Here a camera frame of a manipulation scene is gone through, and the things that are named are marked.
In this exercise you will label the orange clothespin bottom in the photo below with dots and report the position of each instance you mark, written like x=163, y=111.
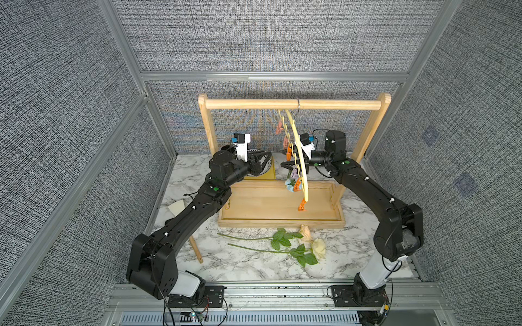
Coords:
x=301, y=207

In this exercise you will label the pink clothespin top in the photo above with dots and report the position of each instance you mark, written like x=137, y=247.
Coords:
x=280, y=127

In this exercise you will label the wooden clothes rack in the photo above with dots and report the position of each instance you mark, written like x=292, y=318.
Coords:
x=262, y=202

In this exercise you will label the peach rose with stem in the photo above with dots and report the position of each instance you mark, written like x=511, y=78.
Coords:
x=281, y=236

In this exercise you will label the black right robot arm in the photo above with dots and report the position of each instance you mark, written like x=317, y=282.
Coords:
x=400, y=232

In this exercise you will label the orange clothespin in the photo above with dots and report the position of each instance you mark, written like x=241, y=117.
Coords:
x=298, y=185
x=289, y=153
x=301, y=207

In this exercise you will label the yellow wavy clothes hanger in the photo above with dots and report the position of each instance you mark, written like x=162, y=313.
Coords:
x=297, y=150

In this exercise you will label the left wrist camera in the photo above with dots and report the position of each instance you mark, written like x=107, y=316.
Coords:
x=240, y=142

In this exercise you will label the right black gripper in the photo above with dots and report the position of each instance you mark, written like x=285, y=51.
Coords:
x=308, y=164

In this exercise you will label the blue flower with stem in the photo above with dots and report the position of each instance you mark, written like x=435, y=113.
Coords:
x=289, y=183

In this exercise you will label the white paper piece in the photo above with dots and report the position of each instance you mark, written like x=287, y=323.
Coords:
x=176, y=208

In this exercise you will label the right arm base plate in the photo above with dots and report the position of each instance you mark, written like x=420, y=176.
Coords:
x=346, y=295

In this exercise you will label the yellow tray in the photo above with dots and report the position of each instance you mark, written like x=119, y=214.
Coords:
x=269, y=175

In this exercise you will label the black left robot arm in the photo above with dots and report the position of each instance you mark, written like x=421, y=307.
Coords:
x=152, y=263

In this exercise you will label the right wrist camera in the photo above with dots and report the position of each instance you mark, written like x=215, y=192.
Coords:
x=307, y=144

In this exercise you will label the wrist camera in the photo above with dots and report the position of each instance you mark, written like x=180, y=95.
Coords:
x=240, y=142
x=307, y=144

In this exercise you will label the cream rose with stem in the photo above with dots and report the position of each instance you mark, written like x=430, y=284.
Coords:
x=303, y=254

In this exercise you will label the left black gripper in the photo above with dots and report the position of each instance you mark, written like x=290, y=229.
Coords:
x=254, y=167

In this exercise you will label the wooden stick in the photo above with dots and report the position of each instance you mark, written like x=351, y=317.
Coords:
x=196, y=250

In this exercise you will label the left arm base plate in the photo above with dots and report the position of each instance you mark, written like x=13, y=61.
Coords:
x=209, y=297

